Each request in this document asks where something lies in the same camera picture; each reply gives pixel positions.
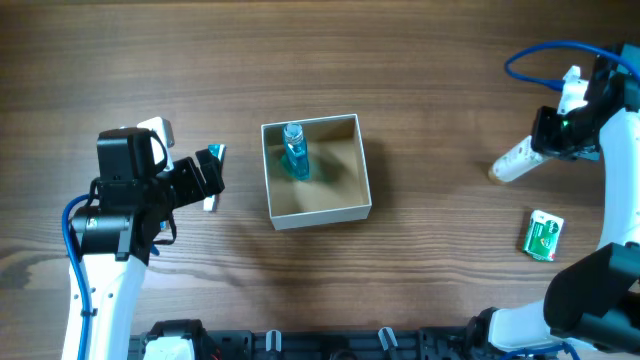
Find white lotion tube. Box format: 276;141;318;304
488;135;550;183

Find blue liquid bottle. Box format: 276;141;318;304
282;122;310;181

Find green soap packet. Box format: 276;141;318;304
522;210;564;262

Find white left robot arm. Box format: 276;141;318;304
62;127;225;359

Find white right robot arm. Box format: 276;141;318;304
462;40;639;359

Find small blue item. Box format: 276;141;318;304
150;221;167;256

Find white cardboard box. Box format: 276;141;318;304
261;114;372;230

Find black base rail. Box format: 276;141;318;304
127;317;503;360

